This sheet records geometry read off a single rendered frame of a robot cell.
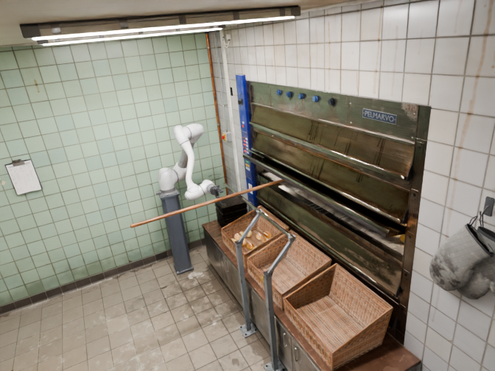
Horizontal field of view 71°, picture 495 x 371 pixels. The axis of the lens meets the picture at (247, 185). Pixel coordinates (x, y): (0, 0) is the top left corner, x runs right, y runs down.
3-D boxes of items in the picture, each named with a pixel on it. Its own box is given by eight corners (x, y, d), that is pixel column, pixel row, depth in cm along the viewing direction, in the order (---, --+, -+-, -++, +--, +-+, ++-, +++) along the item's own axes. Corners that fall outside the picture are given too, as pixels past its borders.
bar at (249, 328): (239, 277, 390) (226, 182, 343) (305, 361, 284) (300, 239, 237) (213, 288, 378) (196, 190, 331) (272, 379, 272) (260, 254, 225)
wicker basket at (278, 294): (292, 254, 323) (291, 228, 313) (333, 288, 277) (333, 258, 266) (247, 272, 304) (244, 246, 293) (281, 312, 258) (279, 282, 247)
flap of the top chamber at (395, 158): (252, 124, 334) (256, 103, 328) (408, 180, 184) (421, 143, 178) (248, 123, 331) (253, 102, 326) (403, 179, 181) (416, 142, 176)
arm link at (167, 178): (156, 188, 375) (152, 169, 367) (170, 182, 388) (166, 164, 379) (166, 191, 365) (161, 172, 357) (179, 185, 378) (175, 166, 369)
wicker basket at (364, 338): (336, 290, 274) (336, 261, 263) (392, 340, 226) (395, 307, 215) (283, 313, 256) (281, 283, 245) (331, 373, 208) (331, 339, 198)
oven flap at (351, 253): (258, 197, 364) (263, 179, 359) (397, 297, 214) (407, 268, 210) (255, 197, 362) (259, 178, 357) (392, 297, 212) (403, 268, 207)
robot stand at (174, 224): (173, 266, 423) (157, 191, 383) (189, 260, 430) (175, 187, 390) (177, 274, 405) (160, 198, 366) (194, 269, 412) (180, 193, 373)
